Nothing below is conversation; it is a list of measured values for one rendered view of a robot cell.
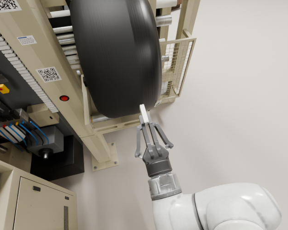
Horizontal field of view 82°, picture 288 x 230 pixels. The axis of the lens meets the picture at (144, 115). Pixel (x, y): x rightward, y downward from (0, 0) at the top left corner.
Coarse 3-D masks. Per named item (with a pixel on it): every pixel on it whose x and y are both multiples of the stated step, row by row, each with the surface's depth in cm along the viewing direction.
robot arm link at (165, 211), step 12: (156, 204) 44; (168, 204) 42; (180, 204) 41; (192, 204) 40; (156, 216) 43; (168, 216) 41; (180, 216) 39; (192, 216) 38; (156, 228) 43; (168, 228) 40; (180, 228) 39; (192, 228) 38
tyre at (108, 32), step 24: (72, 0) 60; (96, 0) 55; (120, 0) 56; (144, 0) 59; (72, 24) 56; (96, 24) 53; (120, 24) 54; (144, 24) 56; (96, 48) 54; (120, 48) 55; (144, 48) 56; (96, 72) 56; (120, 72) 57; (144, 72) 59; (96, 96) 63; (120, 96) 63; (144, 96) 66
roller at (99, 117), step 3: (147, 111) 100; (99, 114) 96; (93, 117) 94; (96, 117) 94; (99, 117) 94; (102, 117) 94; (105, 117) 95; (120, 117) 98; (93, 120) 94; (96, 120) 94; (99, 120) 95; (102, 120) 95; (105, 120) 96
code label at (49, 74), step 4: (44, 68) 68; (48, 68) 68; (52, 68) 68; (40, 72) 68; (44, 72) 69; (48, 72) 69; (52, 72) 70; (56, 72) 70; (40, 76) 70; (44, 76) 70; (48, 76) 71; (52, 76) 71; (56, 76) 72; (44, 80) 72; (48, 80) 73; (52, 80) 73; (56, 80) 74
